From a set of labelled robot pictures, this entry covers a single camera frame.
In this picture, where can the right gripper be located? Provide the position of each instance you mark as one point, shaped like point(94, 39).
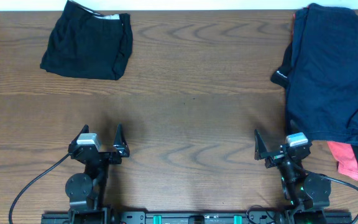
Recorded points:
point(275, 158)

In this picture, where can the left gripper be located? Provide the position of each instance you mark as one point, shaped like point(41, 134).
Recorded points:
point(122, 151)

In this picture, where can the navy blue shorts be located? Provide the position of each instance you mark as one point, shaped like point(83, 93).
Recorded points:
point(322, 96)

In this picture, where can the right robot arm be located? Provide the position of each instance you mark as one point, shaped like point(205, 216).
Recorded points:
point(308, 193)

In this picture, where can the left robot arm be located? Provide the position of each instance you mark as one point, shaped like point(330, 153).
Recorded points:
point(86, 190)

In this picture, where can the red garment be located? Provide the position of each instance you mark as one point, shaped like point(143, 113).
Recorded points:
point(345, 157)

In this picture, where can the folded black shorts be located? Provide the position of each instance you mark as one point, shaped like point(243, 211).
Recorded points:
point(87, 44)

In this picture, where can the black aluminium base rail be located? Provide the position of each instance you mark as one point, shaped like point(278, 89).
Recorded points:
point(253, 216)

